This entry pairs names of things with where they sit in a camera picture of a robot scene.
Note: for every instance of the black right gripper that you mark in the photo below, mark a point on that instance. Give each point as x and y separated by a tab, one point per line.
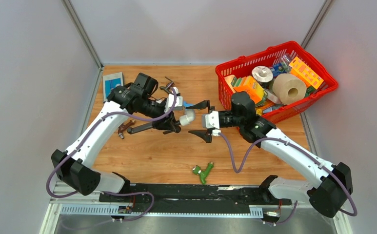
204	134

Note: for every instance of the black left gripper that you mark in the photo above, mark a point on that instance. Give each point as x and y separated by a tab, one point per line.
166	124

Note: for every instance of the black metal faucet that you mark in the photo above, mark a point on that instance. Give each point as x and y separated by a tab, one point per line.
141	128

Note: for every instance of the white pvc elbow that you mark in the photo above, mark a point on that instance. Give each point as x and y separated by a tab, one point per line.
188	117

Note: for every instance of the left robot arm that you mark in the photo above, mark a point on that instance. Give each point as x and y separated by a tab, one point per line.
73	166

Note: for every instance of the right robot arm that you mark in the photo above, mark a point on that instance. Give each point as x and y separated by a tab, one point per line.
327	187

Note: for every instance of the blue plastic faucet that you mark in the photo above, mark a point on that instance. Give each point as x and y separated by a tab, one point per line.
187	105

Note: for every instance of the dark grey metal faucet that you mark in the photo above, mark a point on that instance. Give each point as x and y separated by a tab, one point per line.
168	86

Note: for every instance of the brown metal faucet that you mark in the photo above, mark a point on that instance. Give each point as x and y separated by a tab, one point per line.
123	127

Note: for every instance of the round orange sponge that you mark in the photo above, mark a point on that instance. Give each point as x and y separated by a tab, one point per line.
231	80

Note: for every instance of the green plastic faucet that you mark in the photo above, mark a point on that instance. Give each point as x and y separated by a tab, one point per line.
203	173

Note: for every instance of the orange sponge daddy box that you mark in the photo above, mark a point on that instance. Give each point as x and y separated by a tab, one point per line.
255	91

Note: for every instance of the red plastic shopping basket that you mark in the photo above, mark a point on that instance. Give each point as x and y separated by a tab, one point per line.
243	65

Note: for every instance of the white packet in basket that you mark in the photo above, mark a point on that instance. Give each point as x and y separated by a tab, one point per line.
272	97

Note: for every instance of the blue white faucet box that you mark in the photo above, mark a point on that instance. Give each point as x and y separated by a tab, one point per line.
110	82

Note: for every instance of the silver foil tape roll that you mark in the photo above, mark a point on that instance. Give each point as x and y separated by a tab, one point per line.
262	74

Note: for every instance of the brown toilet paper roll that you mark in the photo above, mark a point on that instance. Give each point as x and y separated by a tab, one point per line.
289	88

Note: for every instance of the blue packet in basket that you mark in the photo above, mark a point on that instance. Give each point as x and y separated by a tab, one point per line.
278	69

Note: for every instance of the long orange product box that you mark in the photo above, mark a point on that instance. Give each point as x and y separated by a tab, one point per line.
301	70

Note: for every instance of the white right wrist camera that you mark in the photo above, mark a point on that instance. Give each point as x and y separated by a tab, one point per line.
211	122

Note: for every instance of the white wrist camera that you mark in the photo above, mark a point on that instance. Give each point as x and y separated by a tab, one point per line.
211	122
174	99

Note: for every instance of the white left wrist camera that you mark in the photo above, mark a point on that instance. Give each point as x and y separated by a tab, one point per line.
174	99

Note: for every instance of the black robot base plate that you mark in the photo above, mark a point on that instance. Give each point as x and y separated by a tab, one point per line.
189	198

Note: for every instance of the aluminium frame rail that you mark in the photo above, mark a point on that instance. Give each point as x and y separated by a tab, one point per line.
90	204

